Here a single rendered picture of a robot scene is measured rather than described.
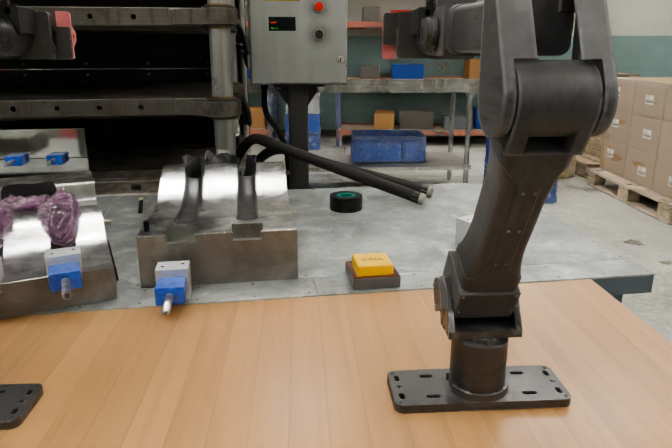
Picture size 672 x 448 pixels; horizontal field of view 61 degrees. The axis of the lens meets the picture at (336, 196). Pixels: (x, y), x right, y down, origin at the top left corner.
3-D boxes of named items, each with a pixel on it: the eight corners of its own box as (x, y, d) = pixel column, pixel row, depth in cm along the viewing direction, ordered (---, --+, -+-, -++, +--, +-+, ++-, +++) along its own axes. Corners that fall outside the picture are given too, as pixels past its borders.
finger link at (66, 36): (40, 14, 89) (11, 10, 80) (87, 14, 89) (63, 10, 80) (45, 59, 91) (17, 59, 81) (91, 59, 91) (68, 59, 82)
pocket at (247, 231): (264, 251, 95) (263, 230, 94) (232, 253, 94) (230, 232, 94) (263, 242, 100) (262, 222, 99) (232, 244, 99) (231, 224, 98)
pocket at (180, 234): (198, 255, 94) (196, 233, 93) (165, 256, 93) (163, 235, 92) (200, 245, 98) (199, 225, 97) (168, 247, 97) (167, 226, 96)
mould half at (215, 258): (298, 279, 97) (296, 203, 94) (140, 288, 94) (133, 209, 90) (281, 202, 145) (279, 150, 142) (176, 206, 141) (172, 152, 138)
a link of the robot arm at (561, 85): (439, 285, 69) (503, 45, 46) (493, 283, 70) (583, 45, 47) (449, 329, 65) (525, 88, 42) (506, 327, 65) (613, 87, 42)
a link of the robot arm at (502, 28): (422, 6, 70) (512, -26, 41) (493, 6, 71) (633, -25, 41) (419, 105, 73) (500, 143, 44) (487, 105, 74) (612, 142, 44)
